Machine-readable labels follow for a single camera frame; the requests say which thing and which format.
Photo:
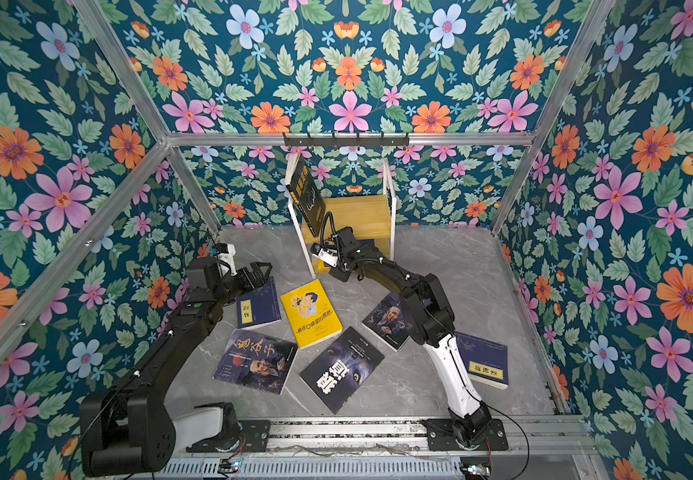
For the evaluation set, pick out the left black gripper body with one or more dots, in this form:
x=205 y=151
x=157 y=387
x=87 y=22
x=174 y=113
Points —
x=238 y=284

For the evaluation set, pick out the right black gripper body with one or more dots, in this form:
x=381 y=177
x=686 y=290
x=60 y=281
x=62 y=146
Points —
x=341 y=271

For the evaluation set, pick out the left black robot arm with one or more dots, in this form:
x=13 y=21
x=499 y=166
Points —
x=127 y=429

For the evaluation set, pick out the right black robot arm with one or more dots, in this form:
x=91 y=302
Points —
x=430 y=322

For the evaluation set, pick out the navy book far left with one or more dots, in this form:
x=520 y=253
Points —
x=259 y=307

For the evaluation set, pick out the navy book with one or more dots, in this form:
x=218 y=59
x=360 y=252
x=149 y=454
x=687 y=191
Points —
x=259 y=307
x=486 y=361

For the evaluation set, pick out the white wooden two-tier shelf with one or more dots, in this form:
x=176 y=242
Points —
x=371 y=217

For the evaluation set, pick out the yellow cartoon cover book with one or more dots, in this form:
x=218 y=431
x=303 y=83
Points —
x=311 y=314

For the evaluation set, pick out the dark portrait book right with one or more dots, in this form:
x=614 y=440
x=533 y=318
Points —
x=388 y=323

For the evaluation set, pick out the dark portrait book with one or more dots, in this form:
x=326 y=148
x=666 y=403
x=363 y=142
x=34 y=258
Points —
x=254 y=360
x=388 y=323

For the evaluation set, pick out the black book leaning on shelf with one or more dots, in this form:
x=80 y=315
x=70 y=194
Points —
x=305 y=194

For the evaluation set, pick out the dark portrait book front left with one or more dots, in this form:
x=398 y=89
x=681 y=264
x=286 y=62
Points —
x=254 y=360

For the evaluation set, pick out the black book white characters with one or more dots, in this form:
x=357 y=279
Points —
x=341 y=369

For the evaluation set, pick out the navy book far right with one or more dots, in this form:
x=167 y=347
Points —
x=486 y=361

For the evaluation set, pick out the black hook rail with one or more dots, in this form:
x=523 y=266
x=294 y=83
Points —
x=333 y=140

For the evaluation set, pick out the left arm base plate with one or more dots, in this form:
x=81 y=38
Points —
x=242 y=436

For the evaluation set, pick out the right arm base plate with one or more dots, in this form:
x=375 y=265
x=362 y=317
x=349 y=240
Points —
x=440 y=437

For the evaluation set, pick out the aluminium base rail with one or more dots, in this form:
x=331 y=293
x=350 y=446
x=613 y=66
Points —
x=532 y=435

